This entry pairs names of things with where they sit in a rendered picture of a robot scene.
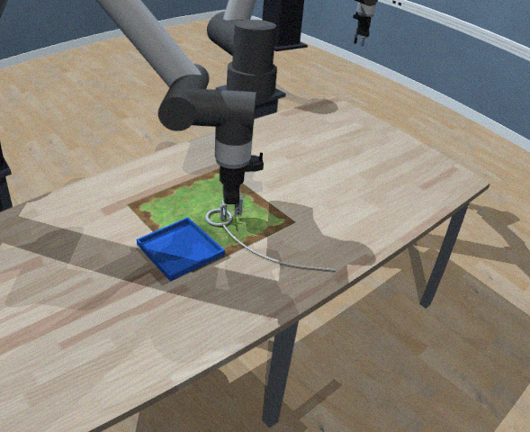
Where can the green grass turf mat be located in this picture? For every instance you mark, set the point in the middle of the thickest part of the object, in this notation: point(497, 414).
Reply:
point(195, 197)

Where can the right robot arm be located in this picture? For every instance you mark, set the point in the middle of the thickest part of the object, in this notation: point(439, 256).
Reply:
point(231, 112)

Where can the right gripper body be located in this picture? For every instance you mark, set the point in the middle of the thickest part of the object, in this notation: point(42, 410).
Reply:
point(236, 160)

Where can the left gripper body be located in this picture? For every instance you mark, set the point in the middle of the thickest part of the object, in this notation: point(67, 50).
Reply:
point(365, 13)

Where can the blue tray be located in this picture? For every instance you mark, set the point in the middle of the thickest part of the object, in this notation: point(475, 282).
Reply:
point(181, 246)

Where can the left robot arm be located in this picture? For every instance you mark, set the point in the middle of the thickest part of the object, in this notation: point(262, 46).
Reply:
point(251, 42)

